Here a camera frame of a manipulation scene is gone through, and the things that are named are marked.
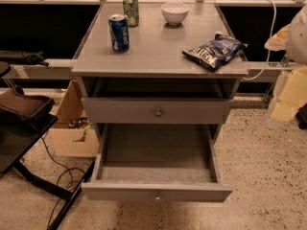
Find white bowl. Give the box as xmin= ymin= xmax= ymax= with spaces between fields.
xmin=161 ymin=2 xmax=190 ymax=25

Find black floor cable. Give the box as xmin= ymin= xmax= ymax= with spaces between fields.
xmin=40 ymin=136 xmax=86 ymax=230

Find open middle drawer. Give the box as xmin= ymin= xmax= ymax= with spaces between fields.
xmin=83 ymin=125 xmax=232 ymax=202

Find white cable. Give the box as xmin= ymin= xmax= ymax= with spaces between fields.
xmin=242 ymin=0 xmax=278 ymax=81

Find black object on ledge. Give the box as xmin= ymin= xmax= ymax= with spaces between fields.
xmin=0 ymin=51 xmax=49 ymax=66

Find blue Pepsi can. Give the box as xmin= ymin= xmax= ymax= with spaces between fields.
xmin=108 ymin=14 xmax=130 ymax=53

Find black stand with tray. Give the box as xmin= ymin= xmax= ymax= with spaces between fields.
xmin=0 ymin=60 xmax=95 ymax=230

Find blue chip bag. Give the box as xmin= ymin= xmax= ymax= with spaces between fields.
xmin=182 ymin=34 xmax=247 ymax=71

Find cardboard box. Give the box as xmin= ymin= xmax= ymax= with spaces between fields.
xmin=49 ymin=80 xmax=99 ymax=157

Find green soda can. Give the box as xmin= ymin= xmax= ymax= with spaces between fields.
xmin=123 ymin=0 xmax=139 ymax=27

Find closed top drawer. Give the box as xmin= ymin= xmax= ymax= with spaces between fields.
xmin=82 ymin=98 xmax=232 ymax=125

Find grey drawer cabinet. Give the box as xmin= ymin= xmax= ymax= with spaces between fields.
xmin=72 ymin=2 xmax=248 ymax=135

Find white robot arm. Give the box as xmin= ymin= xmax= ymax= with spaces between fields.
xmin=265 ymin=5 xmax=307 ymax=123

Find metal bracket rod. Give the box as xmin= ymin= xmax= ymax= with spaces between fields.
xmin=262 ymin=56 xmax=289 ymax=107

